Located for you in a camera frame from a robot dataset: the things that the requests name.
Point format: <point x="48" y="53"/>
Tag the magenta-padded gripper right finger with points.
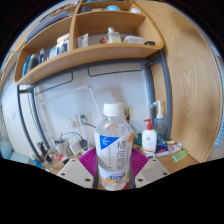
<point x="151" y="170"/>

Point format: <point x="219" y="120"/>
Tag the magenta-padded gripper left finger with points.
<point x="75" y="170"/>

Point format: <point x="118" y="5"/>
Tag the clear plastic drink bottle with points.
<point x="113" y="150"/>

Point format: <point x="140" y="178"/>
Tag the blue box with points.
<point x="162" y="147"/>

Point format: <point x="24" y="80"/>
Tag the steel cup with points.
<point x="61" y="148"/>

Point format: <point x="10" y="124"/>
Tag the black charger plug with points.
<point x="83" y="144"/>

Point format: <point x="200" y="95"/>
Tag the white red pump lotion bottle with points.
<point x="149" y="140"/>

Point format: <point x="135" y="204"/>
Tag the white tube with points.
<point x="175" y="147"/>

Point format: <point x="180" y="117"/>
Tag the small blue tube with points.
<point x="36" y="161"/>

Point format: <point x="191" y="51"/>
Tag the blue bottle with white nozzle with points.
<point x="160" y="125"/>

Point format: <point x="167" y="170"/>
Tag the white desk lamp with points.
<point x="66" y="91"/>

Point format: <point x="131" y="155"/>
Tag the wooden shelf unit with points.
<point x="90" y="53"/>

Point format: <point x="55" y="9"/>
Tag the white wall socket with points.
<point x="72" y="121"/>
<point x="85" y="117"/>

